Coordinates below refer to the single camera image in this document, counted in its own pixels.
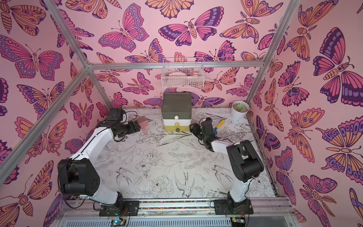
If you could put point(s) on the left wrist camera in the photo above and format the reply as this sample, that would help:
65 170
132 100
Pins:
117 114

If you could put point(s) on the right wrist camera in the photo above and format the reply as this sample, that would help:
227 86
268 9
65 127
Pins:
207 127

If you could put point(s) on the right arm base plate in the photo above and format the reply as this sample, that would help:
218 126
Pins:
229 207

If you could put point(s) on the blue yellow garden fork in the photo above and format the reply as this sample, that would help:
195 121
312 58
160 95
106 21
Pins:
217 124

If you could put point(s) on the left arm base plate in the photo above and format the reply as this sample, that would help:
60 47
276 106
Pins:
125 208

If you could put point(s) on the white potted succulent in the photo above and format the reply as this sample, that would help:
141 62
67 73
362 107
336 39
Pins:
239 110

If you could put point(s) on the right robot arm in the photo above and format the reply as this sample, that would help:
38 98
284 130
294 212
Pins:
245 162

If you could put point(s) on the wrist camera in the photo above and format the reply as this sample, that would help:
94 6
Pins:
117 114
207 127

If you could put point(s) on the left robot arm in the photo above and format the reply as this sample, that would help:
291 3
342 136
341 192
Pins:
77 175

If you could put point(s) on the white wire basket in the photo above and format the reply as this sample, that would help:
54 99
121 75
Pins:
183 73

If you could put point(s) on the pink dustpan brush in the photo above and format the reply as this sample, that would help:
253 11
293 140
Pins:
143 122

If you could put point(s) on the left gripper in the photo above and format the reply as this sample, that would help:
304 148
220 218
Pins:
133 129

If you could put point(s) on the three-tier drawer cabinet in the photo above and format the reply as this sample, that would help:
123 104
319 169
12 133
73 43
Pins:
177 112

